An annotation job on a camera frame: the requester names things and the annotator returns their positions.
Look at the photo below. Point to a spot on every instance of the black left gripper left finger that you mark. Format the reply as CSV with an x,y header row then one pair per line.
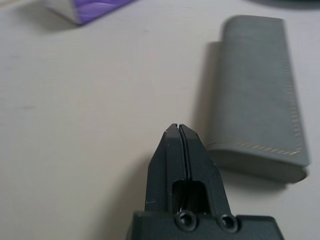
x,y
165,162

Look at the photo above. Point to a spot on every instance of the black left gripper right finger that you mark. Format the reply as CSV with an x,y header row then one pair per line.
x,y
200,162

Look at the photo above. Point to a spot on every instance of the grey glasses case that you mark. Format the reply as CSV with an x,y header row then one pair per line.
x,y
257,100

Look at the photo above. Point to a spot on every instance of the purple tissue pack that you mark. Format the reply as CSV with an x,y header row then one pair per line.
x,y
95,10

